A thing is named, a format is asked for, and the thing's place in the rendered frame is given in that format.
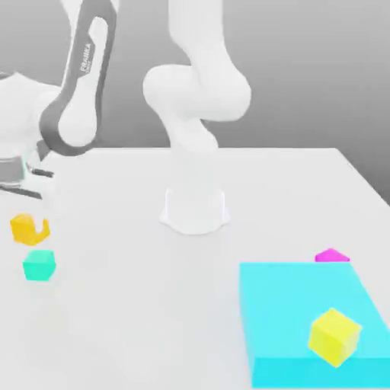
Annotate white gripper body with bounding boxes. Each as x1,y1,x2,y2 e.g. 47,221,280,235
0,178,61,219

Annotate small orange cube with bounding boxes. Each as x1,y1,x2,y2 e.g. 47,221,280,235
9,213,51,247

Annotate small teal cube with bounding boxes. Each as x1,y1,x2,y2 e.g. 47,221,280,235
22,249,57,282

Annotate small magenta cube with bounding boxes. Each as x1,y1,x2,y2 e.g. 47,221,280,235
314,248,351,264

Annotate small yellow cube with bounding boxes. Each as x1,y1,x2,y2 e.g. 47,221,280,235
308,307,363,369

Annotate large cyan box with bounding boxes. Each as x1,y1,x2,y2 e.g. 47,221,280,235
238,261,390,390

